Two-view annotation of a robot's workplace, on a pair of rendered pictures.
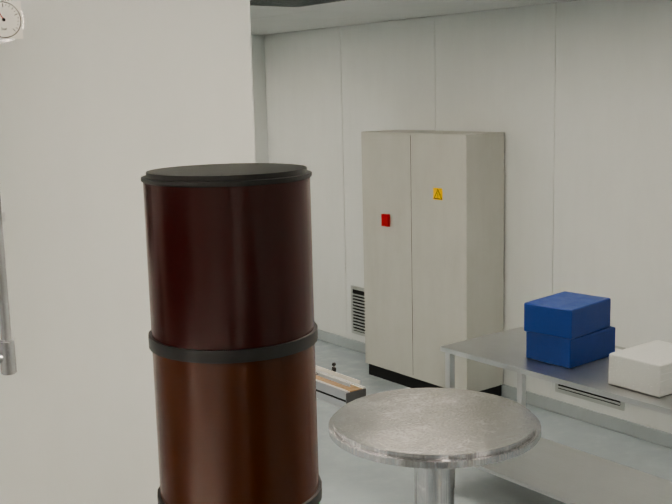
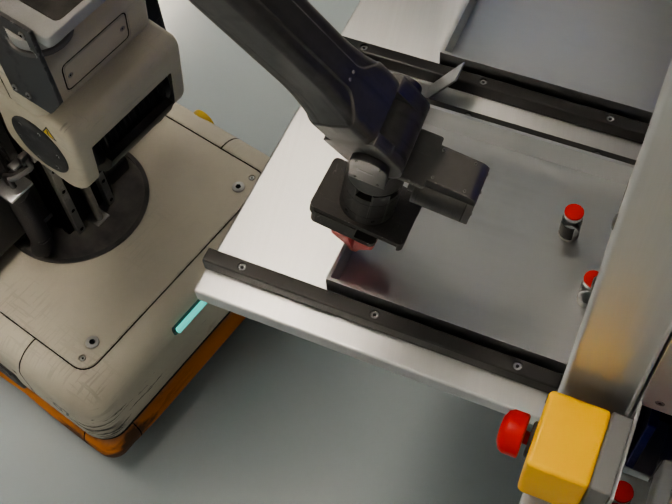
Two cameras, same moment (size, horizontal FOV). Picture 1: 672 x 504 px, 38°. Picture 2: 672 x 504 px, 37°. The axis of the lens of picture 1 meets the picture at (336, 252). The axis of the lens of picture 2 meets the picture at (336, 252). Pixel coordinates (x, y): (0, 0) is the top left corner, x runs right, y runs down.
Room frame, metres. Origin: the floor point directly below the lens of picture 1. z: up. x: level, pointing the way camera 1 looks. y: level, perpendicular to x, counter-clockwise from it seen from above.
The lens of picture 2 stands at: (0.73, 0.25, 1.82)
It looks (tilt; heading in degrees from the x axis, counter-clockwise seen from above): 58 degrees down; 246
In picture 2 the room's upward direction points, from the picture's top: 6 degrees counter-clockwise
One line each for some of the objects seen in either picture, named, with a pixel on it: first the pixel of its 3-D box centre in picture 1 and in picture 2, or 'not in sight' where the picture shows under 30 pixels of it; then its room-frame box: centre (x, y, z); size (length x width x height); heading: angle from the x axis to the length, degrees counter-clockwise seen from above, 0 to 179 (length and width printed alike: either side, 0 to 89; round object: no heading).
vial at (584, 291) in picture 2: not in sight; (590, 289); (0.29, -0.09, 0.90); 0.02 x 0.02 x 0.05
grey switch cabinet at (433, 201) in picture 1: (429, 261); not in sight; (7.60, -0.74, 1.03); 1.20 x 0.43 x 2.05; 38
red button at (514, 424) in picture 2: not in sight; (520, 435); (0.47, 0.03, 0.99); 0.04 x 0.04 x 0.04; 38
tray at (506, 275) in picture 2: not in sight; (519, 241); (0.32, -0.18, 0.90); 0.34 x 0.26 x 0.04; 128
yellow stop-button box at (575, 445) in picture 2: not in sight; (571, 454); (0.45, 0.07, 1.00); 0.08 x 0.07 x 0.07; 128
